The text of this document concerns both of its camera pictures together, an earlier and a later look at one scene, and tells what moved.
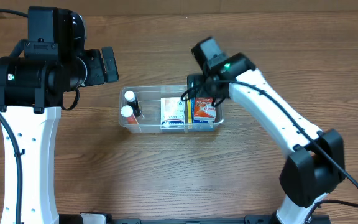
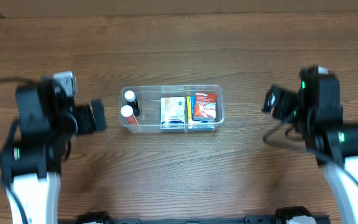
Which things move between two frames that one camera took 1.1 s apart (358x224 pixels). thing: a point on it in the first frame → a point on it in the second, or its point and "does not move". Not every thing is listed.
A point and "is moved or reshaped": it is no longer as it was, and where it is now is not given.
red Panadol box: (204, 111) does not move
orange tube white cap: (127, 111) does not move
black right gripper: (192, 83) → (274, 101)
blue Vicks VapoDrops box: (199, 122) is moved or reshaped
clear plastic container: (160, 109) does not move
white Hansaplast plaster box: (172, 112) does not move
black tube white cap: (130, 98) does not move
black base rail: (227, 219) does not move
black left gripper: (109, 64) → (97, 115)
